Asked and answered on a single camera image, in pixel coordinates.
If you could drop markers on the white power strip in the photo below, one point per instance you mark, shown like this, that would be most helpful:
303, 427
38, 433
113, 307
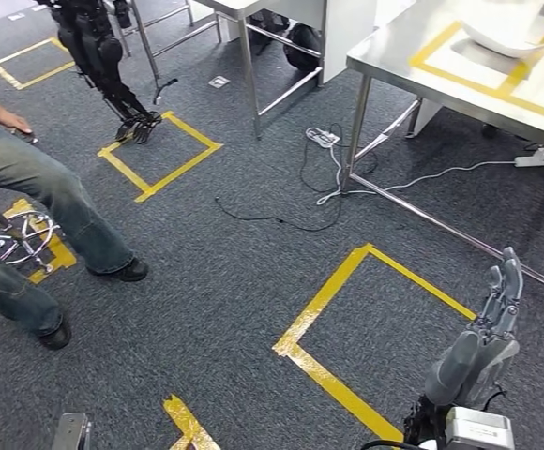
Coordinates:
537, 158

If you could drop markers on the metal floor socket plate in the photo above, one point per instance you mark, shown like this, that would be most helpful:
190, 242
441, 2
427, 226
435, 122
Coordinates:
219, 81

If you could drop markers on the black bag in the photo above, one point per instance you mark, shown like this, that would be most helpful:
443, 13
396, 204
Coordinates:
270, 22
302, 43

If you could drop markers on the steel workbench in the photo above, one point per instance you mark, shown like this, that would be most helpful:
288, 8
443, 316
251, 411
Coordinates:
393, 49

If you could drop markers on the steel table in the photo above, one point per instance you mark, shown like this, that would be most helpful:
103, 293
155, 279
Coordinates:
249, 74

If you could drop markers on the person in jeans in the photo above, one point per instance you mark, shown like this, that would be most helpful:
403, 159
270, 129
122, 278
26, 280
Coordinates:
66, 205

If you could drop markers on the white cabinet desk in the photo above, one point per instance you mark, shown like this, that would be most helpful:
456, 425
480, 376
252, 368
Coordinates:
347, 37

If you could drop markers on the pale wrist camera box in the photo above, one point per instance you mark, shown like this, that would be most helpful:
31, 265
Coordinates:
480, 428

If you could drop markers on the yellow floor tape square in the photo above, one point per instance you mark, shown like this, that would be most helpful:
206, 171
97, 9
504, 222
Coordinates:
326, 292

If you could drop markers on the white plastic body panel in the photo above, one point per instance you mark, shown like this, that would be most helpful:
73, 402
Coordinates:
501, 34

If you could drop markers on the black idle robot hand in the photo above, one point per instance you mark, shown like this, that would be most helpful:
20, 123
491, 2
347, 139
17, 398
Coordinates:
138, 128

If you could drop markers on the chrome stool base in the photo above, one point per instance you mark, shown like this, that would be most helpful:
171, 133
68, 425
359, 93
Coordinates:
0, 220

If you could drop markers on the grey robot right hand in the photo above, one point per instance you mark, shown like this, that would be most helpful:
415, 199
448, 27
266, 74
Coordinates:
473, 366

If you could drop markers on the steel table frame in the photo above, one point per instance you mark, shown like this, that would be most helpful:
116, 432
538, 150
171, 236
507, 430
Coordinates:
147, 46

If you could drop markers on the person's black shoe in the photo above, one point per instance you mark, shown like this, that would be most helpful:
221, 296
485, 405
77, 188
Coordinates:
131, 270
56, 335

